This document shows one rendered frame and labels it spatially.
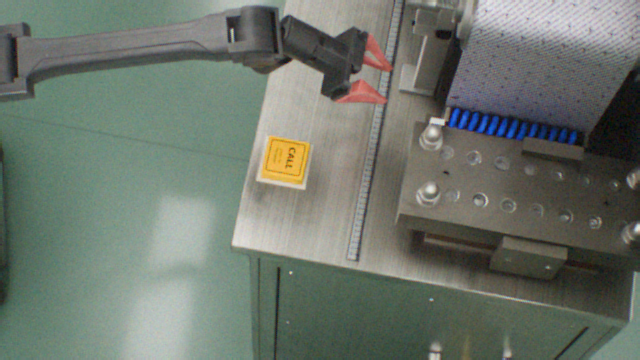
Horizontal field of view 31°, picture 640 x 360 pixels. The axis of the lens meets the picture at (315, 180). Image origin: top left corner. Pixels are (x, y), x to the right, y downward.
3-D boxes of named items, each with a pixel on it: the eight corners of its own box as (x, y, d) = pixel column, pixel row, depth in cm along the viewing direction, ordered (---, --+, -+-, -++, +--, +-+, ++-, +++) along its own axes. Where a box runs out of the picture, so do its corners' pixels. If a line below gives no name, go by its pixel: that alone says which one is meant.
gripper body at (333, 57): (329, 99, 181) (290, 80, 178) (340, 43, 185) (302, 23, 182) (353, 87, 176) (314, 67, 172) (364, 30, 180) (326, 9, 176)
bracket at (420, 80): (400, 66, 203) (422, -28, 175) (436, 73, 203) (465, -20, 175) (395, 91, 201) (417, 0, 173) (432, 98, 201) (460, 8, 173)
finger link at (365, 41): (372, 103, 186) (325, 79, 182) (379, 64, 189) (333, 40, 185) (399, 90, 181) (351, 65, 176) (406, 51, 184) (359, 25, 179)
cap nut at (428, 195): (418, 184, 181) (421, 173, 177) (441, 188, 181) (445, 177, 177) (414, 205, 179) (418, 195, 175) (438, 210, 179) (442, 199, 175)
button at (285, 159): (269, 140, 197) (269, 134, 194) (309, 148, 197) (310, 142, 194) (260, 178, 194) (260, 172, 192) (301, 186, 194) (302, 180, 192)
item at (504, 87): (445, 103, 187) (464, 47, 170) (590, 130, 186) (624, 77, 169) (445, 105, 187) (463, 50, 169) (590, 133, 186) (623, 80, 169)
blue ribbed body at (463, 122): (448, 112, 188) (451, 103, 185) (580, 137, 187) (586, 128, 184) (445, 131, 187) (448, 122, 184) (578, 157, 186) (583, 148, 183)
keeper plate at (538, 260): (490, 257, 190) (503, 235, 179) (551, 269, 189) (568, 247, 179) (488, 272, 189) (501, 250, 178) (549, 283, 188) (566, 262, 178)
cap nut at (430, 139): (421, 128, 184) (424, 116, 180) (443, 132, 184) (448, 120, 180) (417, 149, 183) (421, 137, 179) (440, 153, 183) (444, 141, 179)
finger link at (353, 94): (369, 120, 185) (322, 97, 181) (376, 81, 188) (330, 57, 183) (396, 108, 180) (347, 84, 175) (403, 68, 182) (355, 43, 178)
